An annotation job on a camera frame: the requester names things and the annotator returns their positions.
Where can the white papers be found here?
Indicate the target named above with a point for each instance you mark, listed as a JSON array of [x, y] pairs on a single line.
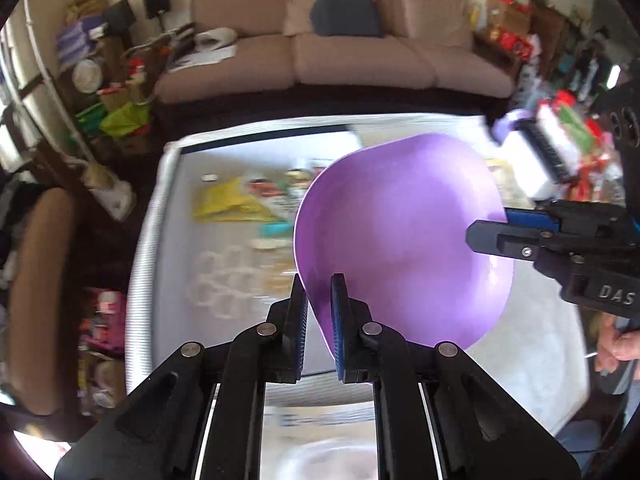
[[205, 52]]

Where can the round white container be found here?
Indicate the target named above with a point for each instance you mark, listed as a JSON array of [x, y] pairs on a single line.
[[87, 76]]

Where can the brown wooden chair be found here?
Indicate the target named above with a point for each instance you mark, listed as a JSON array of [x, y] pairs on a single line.
[[40, 300]]

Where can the black remote control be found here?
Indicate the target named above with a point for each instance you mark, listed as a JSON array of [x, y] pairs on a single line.
[[545, 150]]

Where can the dark blue cushion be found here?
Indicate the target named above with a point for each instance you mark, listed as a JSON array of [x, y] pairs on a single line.
[[345, 15]]

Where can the stack of red boxes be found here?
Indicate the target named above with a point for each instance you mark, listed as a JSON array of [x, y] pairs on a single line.
[[507, 25]]

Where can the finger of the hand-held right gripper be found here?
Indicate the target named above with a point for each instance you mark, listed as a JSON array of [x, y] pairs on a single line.
[[500, 240], [527, 217]]

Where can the yellow snack packet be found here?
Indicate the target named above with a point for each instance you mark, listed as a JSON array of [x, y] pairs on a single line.
[[225, 202]]

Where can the green paper bag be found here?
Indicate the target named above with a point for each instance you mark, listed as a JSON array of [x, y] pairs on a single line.
[[125, 120]]

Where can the striped cloth covered desktop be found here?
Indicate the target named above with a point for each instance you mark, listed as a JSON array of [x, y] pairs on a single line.
[[540, 340]]

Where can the person's right hand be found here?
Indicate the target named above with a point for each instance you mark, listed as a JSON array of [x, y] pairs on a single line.
[[617, 347]]

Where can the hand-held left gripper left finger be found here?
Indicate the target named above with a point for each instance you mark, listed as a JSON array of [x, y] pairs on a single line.
[[298, 325]]

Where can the purple plastic bowl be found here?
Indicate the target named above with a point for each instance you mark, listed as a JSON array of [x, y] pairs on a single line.
[[400, 230]]

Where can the brown fabric sofa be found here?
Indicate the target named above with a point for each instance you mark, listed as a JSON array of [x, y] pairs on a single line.
[[360, 67]]

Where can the white box with purple lid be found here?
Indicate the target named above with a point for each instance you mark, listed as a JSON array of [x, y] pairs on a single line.
[[520, 165]]

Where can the pile of red snack packets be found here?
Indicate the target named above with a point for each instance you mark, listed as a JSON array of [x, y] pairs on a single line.
[[590, 160]]

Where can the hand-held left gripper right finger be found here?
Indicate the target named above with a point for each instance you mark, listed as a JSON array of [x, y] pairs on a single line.
[[339, 330]]

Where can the black tray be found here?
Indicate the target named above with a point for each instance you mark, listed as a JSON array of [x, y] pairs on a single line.
[[180, 240]]

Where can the teal packet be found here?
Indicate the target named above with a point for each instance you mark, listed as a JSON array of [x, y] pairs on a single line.
[[274, 230]]

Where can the black speaker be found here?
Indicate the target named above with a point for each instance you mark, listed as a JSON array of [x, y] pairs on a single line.
[[155, 1]]

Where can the clear plastic can rings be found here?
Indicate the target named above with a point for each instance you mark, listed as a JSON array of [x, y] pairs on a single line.
[[225, 280]]

